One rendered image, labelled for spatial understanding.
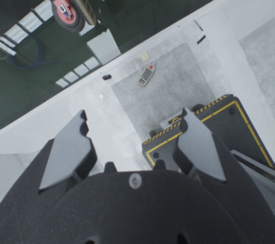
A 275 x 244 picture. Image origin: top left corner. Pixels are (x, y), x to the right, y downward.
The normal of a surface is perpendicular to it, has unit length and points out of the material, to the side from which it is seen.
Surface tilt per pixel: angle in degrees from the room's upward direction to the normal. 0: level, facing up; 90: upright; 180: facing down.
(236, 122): 0
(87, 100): 8
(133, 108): 0
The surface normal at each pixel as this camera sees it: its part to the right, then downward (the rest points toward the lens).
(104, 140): -0.24, 0.18
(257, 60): -0.03, 0.07
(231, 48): 0.18, -0.05
